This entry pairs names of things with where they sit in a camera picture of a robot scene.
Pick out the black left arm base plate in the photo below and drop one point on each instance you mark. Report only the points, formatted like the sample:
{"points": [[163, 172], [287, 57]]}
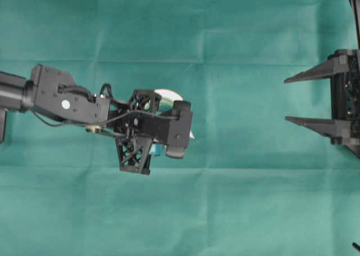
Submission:
{"points": [[3, 118]]}

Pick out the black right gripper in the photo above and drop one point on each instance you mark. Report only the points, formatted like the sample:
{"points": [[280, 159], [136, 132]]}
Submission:
{"points": [[344, 94]]}

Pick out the white duct tape roll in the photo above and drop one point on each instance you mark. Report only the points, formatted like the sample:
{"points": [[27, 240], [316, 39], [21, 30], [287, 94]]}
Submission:
{"points": [[165, 98]]}

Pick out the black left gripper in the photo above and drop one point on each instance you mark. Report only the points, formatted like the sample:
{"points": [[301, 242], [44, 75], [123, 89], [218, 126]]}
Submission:
{"points": [[134, 148]]}

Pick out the green table cloth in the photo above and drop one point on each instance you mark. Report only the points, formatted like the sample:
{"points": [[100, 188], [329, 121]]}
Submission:
{"points": [[250, 182]]}

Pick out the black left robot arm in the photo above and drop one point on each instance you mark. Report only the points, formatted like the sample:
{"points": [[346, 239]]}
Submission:
{"points": [[52, 93]]}

